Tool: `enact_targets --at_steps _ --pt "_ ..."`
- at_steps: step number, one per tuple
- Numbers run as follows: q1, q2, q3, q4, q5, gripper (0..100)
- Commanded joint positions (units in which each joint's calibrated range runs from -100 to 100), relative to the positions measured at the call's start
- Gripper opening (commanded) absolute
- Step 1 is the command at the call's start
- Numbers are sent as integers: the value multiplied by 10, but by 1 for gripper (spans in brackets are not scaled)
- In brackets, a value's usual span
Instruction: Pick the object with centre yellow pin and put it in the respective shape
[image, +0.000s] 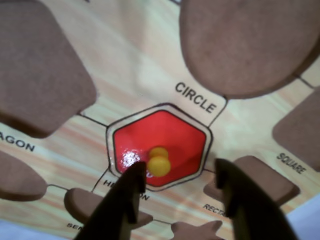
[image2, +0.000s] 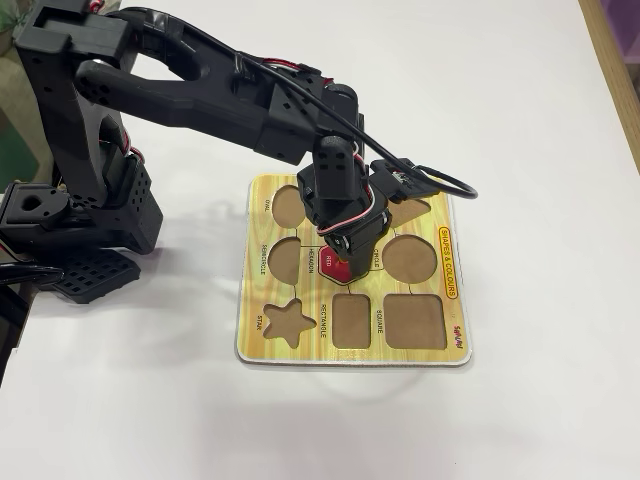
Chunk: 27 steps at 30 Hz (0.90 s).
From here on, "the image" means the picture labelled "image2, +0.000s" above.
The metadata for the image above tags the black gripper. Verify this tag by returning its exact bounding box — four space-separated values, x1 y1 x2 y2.
297 164 390 280

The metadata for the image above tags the red hexagon piece yellow pin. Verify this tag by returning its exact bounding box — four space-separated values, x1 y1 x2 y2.
318 244 355 288

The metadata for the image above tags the wooden shape puzzle board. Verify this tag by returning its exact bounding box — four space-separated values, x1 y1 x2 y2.
233 173 475 370

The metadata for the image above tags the black perforated base clamp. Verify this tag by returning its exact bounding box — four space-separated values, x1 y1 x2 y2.
51 247 142 305

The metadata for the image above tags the light wooden edge strip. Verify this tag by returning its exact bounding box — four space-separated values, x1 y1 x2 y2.
579 0 640 171

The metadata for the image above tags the purple panel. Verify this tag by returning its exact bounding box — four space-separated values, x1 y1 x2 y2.
599 0 640 99

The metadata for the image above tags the floral patterned cloth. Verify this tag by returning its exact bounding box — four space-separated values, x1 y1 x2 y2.
0 0 25 56

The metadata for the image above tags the red white servo wire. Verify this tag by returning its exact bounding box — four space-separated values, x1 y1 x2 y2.
316 149 390 237

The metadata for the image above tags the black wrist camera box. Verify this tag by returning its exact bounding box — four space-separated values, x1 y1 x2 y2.
370 158 437 205

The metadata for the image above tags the thin black camera cable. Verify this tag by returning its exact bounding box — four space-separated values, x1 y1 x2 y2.
232 52 479 202

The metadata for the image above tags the thick black cable bundle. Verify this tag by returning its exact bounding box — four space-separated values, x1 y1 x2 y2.
0 263 65 289

